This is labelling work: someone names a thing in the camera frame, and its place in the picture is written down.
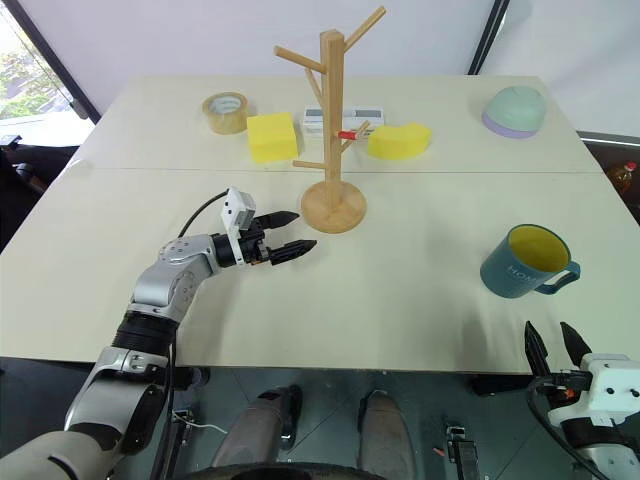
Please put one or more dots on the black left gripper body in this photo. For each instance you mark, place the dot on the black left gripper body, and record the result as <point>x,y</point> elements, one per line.
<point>254,246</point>

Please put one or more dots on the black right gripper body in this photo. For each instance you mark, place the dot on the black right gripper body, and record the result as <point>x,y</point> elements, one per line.
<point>560,385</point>

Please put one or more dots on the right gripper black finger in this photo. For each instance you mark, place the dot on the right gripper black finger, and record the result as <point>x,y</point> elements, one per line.
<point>575,345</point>
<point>537,350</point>

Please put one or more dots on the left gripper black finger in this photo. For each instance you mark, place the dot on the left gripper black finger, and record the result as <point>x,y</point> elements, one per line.
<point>279,219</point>
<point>295,250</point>

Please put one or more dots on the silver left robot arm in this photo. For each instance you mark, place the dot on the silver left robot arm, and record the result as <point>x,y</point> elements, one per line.
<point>160,280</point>

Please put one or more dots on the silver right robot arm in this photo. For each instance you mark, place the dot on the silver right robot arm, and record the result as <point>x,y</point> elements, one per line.
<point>600,457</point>

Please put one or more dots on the blue mug yellow inside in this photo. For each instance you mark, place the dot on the blue mug yellow inside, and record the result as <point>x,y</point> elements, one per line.
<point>515,272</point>

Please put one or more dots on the wooden mug tree stand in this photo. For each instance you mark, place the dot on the wooden mug tree stand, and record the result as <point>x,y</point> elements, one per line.
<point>331,150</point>

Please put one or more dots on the red peg tip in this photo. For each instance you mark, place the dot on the red peg tip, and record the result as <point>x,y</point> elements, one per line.
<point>348,135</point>

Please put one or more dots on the yellow block sponge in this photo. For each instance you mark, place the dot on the yellow block sponge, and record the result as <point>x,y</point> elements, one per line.
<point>272,137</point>

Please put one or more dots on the black floor device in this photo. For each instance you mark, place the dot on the black floor device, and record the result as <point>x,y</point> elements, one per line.
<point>462,450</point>

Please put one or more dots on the brown packing tape roll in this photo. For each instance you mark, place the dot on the brown packing tape roll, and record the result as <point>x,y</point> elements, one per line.
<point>225,114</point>

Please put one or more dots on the white flat box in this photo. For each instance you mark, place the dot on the white flat box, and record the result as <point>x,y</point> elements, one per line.
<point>365,117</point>

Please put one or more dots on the yellow curved sponge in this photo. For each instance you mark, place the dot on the yellow curved sponge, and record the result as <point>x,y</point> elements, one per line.
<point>399,141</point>

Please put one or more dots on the brown rounded robot leg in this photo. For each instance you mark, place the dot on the brown rounded robot leg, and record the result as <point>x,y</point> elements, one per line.
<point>385,430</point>
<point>260,425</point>

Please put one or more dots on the orange liquid bottle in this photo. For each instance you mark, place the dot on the orange liquid bottle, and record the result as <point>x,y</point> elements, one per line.
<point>625,179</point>

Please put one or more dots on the dark rounded robot waist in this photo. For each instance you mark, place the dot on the dark rounded robot waist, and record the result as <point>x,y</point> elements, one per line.
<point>290,472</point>

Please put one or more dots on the black chair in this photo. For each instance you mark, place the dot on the black chair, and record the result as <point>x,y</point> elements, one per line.
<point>35,167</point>

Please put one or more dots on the green purple dome object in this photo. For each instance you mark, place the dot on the green purple dome object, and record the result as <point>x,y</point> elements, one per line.
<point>514,111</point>

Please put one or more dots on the black upright pole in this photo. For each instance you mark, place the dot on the black upright pole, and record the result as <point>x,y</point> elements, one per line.
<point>490,35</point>

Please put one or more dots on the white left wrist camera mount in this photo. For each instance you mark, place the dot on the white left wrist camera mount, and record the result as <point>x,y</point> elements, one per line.
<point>239,207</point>

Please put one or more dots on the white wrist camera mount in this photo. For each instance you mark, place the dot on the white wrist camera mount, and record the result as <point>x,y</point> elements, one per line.
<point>612,387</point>
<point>239,207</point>

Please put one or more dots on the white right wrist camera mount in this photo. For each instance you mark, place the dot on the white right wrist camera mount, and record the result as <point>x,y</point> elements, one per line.
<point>612,387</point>

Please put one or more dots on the black window frame bar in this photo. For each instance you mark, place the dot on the black window frame bar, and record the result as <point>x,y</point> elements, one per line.
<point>55,65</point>

